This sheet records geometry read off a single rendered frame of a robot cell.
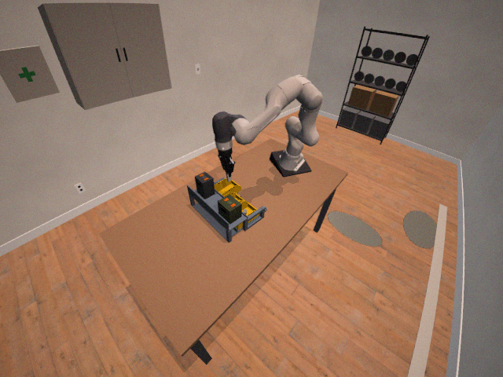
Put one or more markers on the dark grey metal shelf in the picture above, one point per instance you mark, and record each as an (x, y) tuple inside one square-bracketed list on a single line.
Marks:
[(208, 208)]

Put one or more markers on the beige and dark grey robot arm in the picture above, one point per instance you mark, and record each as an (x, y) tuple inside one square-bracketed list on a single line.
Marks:
[(303, 128)]

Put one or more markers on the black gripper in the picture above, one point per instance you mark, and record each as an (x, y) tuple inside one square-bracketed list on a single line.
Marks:
[(227, 163)]

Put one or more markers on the yellow bin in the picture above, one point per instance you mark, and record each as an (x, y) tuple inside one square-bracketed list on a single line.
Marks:
[(235, 196), (224, 187), (250, 209)]

